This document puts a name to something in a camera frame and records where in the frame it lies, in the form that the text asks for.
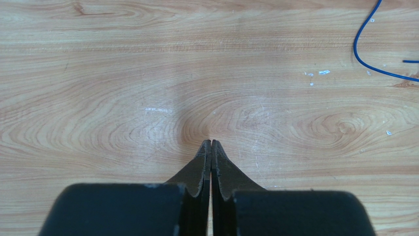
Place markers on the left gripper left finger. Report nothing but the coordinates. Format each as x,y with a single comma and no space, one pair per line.
195,177

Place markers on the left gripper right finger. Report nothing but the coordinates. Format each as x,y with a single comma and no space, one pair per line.
226,179

